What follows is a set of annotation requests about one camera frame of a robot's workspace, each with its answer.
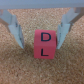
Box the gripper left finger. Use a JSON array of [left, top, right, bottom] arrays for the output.
[[0, 8, 26, 50]]

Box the pink block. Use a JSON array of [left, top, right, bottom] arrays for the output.
[[33, 28, 59, 60]]

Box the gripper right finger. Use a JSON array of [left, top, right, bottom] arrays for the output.
[[55, 7, 84, 51]]

